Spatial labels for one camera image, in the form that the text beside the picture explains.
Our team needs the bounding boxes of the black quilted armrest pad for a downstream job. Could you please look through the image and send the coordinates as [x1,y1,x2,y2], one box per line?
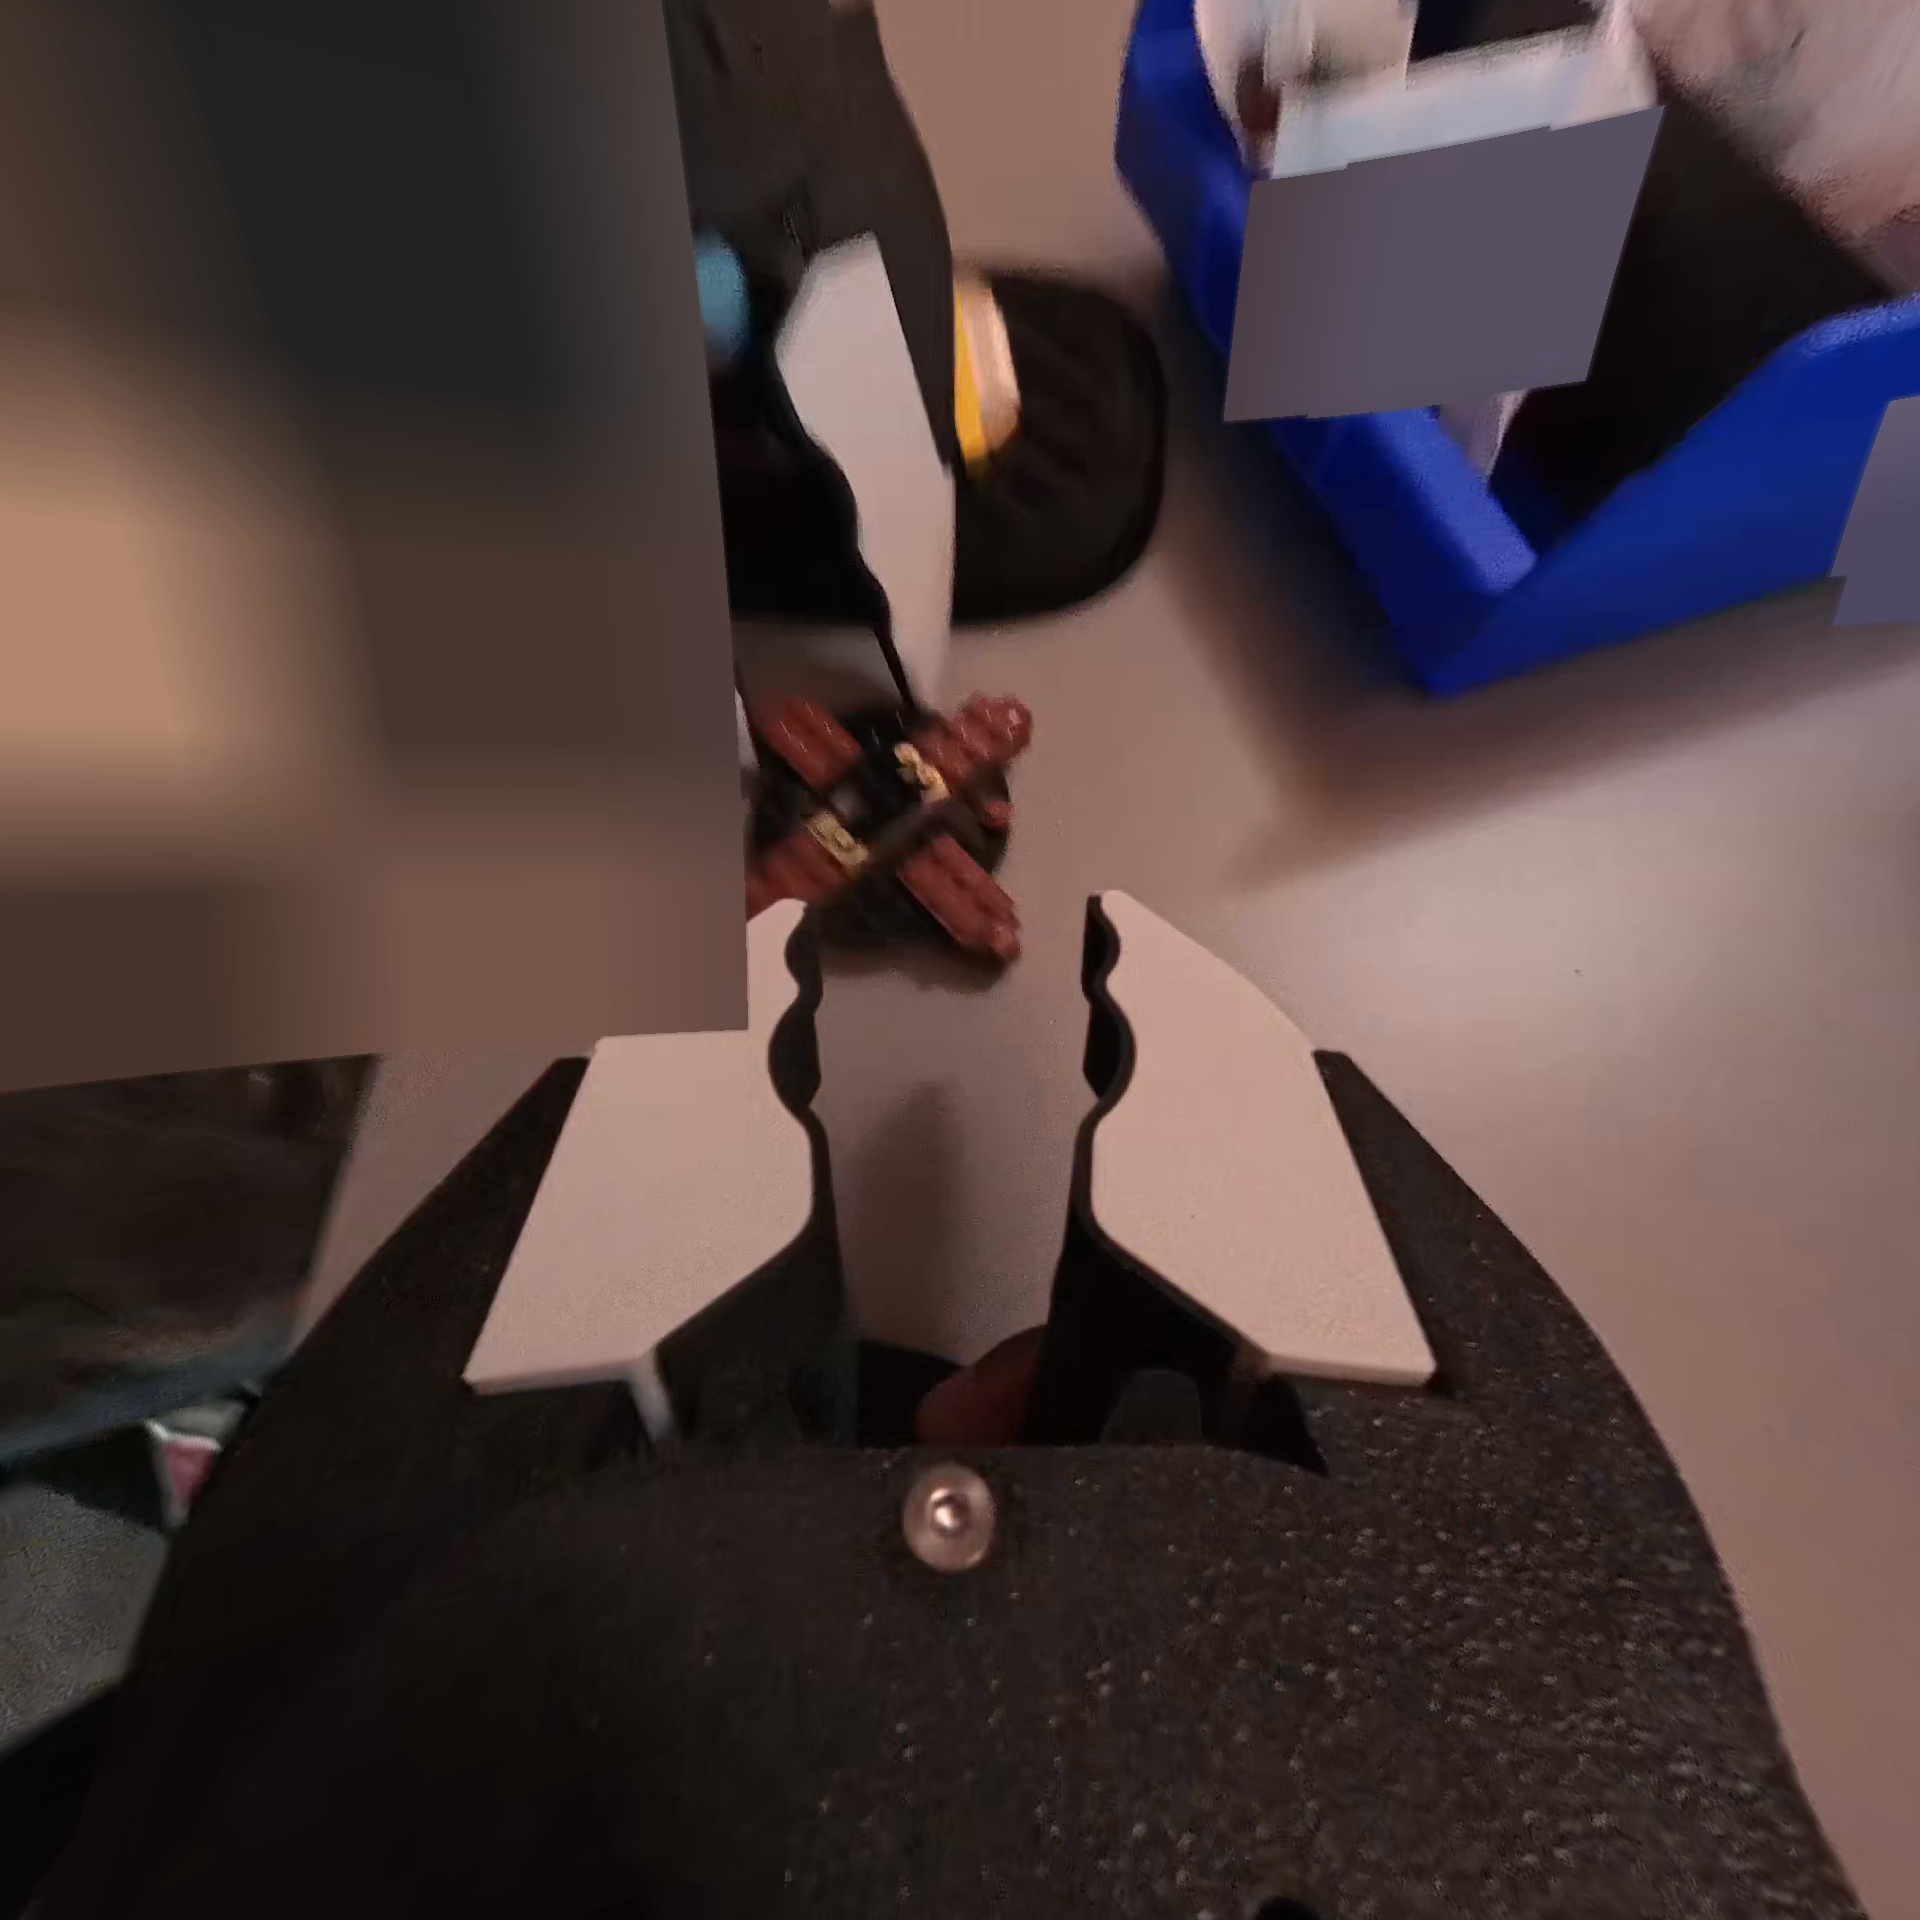
[944,269,1167,624]

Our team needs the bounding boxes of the blue bin with lego pieces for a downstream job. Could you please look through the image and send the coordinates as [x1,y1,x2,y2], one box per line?
[1118,0,1920,694]

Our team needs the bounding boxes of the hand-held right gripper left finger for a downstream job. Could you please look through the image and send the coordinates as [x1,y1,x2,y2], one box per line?
[462,900,840,1442]

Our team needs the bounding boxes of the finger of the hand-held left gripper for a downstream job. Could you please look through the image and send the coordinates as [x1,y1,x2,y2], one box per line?
[767,231,961,706]

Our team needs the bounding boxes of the yellow tan lego plate build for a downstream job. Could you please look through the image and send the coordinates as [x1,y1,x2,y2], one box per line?
[951,277,1024,470]

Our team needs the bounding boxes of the round brown orange lego build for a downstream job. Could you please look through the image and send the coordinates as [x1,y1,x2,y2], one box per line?
[744,692,1039,965]

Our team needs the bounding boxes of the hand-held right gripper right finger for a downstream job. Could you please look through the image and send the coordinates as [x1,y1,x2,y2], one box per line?
[1077,886,1441,1384]

